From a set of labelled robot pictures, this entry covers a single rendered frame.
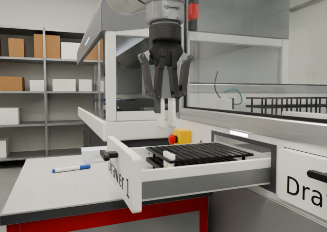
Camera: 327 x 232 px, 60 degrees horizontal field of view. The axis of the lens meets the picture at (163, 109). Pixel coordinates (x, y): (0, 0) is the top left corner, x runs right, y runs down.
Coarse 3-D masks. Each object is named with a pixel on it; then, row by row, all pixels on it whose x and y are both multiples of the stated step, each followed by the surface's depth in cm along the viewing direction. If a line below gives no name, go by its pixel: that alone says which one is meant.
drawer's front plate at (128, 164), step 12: (108, 144) 78; (120, 144) 66; (120, 156) 63; (132, 156) 54; (108, 168) 79; (120, 168) 64; (132, 168) 53; (132, 180) 53; (120, 192) 64; (132, 192) 54; (132, 204) 54
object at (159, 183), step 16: (176, 144) 85; (224, 144) 88; (144, 160) 81; (240, 160) 80; (256, 160) 66; (144, 176) 56; (160, 176) 57; (176, 176) 58; (192, 176) 60; (208, 176) 61; (224, 176) 62; (240, 176) 64; (256, 176) 65; (144, 192) 56; (160, 192) 57; (176, 192) 58; (192, 192) 60; (208, 192) 61
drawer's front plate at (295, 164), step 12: (288, 156) 59; (300, 156) 56; (312, 156) 54; (288, 168) 59; (300, 168) 56; (312, 168) 54; (324, 168) 51; (300, 180) 56; (312, 180) 54; (300, 192) 56; (312, 192) 54; (324, 192) 51; (300, 204) 56; (312, 204) 54; (324, 204) 51; (324, 216) 51
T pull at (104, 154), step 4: (100, 152) 67; (104, 152) 65; (108, 152) 66; (112, 152) 66; (116, 152) 66; (104, 156) 62; (108, 156) 62; (112, 156) 65; (116, 156) 65; (104, 160) 62; (108, 160) 62
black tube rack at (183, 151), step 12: (192, 144) 83; (204, 144) 82; (216, 144) 82; (180, 156) 67; (192, 156) 67; (204, 156) 67; (216, 156) 67; (228, 156) 67; (240, 156) 68; (156, 168) 70
